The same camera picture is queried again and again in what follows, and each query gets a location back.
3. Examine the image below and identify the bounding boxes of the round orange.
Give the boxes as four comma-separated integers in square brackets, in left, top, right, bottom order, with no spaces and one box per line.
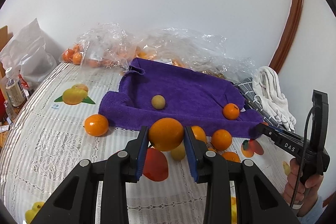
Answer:
[84,114,109,136]

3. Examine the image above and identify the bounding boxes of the clear plastic bag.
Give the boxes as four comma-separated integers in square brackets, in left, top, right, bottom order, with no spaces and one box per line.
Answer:
[136,28,256,83]
[59,23,138,70]

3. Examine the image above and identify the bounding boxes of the round orange mandarin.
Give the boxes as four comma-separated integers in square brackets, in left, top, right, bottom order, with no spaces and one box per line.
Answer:
[211,129,232,151]

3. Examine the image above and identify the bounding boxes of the purple towel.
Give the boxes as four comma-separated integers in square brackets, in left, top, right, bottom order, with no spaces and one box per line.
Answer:
[98,58,263,139]

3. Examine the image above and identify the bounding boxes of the white towel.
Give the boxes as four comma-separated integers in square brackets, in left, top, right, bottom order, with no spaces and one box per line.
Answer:
[252,66,296,132]

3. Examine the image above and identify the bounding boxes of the brown wooden door frame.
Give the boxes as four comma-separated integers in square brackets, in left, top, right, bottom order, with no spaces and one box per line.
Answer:
[269,0,304,73]

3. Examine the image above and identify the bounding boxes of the clear plastic bag right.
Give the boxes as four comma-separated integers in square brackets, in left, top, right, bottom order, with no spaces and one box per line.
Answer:
[136,28,256,83]

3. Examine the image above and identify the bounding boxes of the plastic water bottle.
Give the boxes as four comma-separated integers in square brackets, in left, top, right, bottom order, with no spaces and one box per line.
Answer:
[5,67,26,107]

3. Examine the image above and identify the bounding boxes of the small orange mandarin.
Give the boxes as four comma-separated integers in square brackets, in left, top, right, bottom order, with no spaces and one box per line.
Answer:
[222,103,240,121]

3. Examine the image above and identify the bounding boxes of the clear plastic bag left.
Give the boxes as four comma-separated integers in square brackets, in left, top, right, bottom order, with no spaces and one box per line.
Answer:
[59,23,138,70]

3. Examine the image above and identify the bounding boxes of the white plastic bag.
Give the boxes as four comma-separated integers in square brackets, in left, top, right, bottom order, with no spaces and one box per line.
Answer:
[1,19,56,86]

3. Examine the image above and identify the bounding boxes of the large orange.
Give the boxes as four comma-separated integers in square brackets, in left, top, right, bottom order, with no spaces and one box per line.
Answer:
[148,118,184,152]

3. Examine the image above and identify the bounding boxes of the yellow-green round fruit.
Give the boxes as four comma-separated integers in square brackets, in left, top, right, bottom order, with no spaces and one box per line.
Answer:
[151,94,166,110]

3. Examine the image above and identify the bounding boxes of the right hand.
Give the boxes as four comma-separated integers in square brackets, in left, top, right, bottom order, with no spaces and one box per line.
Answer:
[282,158,324,217]

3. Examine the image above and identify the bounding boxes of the grey checked cloth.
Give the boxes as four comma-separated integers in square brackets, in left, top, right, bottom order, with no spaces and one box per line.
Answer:
[234,77,285,130]

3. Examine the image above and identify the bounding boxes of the oval orange fruit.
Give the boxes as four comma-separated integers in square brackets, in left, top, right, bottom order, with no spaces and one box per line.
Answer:
[191,126,207,143]

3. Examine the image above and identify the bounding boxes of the black cable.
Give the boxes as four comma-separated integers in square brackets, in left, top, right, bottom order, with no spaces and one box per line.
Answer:
[288,105,322,210]

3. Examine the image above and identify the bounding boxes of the snack package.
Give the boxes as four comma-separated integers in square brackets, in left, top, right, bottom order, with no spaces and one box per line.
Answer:
[18,74,34,98]

